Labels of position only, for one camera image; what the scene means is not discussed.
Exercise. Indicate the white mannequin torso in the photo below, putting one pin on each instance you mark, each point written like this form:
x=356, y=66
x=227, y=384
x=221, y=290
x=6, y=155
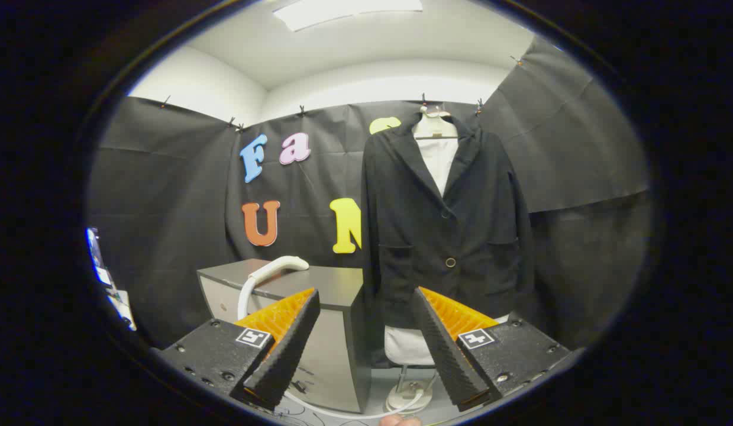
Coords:
x=437, y=160

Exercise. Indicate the row of black clips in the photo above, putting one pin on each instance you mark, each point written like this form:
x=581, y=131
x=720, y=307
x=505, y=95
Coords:
x=423, y=98

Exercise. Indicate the white plastic hanger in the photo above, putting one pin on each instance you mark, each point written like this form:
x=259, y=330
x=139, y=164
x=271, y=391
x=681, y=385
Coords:
x=434, y=125

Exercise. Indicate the black backdrop cloth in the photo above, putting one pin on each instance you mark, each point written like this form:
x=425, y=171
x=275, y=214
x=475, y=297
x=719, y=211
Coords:
x=165, y=207

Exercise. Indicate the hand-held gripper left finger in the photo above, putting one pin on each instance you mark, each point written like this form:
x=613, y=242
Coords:
x=289, y=349

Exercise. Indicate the white garment steamer head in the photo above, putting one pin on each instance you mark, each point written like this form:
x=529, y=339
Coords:
x=283, y=263

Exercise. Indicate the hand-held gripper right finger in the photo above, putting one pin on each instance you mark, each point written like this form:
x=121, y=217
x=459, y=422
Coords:
x=443, y=355

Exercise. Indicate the mannequin stand base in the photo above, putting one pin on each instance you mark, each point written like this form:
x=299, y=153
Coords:
x=409, y=393

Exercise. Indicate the black jacket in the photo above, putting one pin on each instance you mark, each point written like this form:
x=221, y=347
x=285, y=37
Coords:
x=413, y=236

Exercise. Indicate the blue and white clutter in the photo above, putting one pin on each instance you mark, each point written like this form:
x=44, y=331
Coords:
x=100, y=266

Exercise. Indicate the ceiling light panel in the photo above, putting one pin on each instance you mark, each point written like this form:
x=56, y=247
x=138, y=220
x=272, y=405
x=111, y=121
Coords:
x=342, y=12

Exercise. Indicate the grey cabinet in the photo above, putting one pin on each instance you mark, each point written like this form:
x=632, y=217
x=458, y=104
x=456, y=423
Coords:
x=336, y=284

